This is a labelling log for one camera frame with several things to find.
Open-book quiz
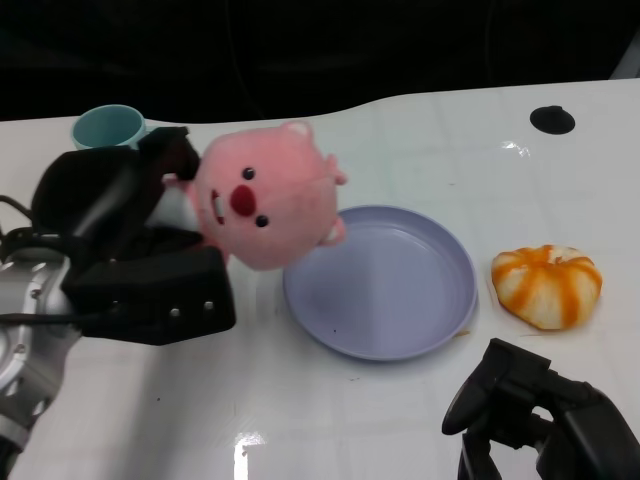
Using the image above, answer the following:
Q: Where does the lavender plastic plate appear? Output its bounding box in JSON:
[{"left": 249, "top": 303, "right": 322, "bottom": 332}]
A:
[{"left": 282, "top": 204, "right": 479, "bottom": 362}]

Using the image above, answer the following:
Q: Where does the pink plush doll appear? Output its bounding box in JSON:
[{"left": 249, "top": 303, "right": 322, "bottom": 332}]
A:
[{"left": 149, "top": 119, "right": 349, "bottom": 273}]

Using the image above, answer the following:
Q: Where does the black round table grommet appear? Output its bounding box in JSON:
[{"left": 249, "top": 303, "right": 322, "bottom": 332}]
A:
[{"left": 529, "top": 105, "right": 576, "bottom": 135}]

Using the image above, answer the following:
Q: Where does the orange striped bun toy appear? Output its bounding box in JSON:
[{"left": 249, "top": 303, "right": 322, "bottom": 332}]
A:
[{"left": 490, "top": 244, "right": 603, "bottom": 331}]

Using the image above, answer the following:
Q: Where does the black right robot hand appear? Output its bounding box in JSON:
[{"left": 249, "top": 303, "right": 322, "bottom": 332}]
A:
[{"left": 441, "top": 337, "right": 640, "bottom": 480}]

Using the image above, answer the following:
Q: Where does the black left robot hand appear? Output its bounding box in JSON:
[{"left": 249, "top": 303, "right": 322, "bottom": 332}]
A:
[{"left": 30, "top": 126, "right": 237, "bottom": 347}]

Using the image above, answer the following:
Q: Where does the teal plastic mug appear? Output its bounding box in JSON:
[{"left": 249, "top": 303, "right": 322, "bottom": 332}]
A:
[{"left": 70, "top": 103, "right": 148, "bottom": 151}]

